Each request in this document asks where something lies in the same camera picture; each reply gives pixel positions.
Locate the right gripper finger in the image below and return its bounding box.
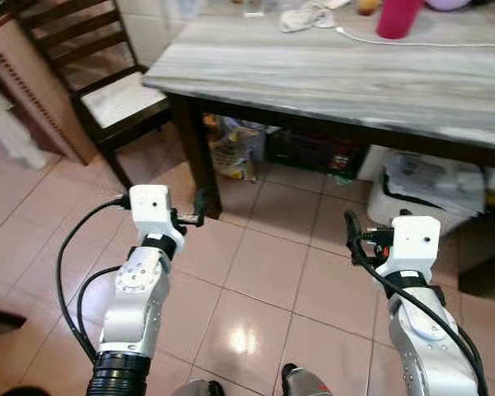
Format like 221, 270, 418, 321
344, 209, 363, 266

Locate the white storage bin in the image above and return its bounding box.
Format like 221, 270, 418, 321
366, 148, 489, 237

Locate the patterned yellow bag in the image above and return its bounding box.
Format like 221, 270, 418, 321
208, 115, 266, 182

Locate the black crate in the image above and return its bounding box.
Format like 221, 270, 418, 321
266, 128, 368, 178

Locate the grey marble dining table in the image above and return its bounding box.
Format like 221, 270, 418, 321
142, 0, 495, 219

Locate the robot right leg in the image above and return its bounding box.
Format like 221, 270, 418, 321
280, 363, 335, 396

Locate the robot leg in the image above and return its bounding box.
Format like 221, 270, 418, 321
280, 363, 335, 396
172, 378, 226, 396

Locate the robot left leg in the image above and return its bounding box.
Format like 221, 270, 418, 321
172, 378, 226, 396

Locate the brown kitchen counter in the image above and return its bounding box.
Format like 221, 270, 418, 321
0, 12, 96, 166

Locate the white hanging cloth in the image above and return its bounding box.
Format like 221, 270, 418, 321
0, 78, 49, 170

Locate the grey rag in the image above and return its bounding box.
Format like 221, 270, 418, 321
279, 0, 337, 34

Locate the pink plastic cup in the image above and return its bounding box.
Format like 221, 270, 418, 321
376, 0, 425, 40

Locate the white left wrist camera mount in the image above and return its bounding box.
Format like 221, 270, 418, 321
129, 185, 185, 242

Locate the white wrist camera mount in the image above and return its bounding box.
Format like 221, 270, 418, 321
129, 185, 185, 242
375, 216, 442, 277

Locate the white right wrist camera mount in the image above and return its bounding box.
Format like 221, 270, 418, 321
375, 216, 442, 277

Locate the white charging cable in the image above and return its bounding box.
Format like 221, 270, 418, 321
337, 26, 495, 49

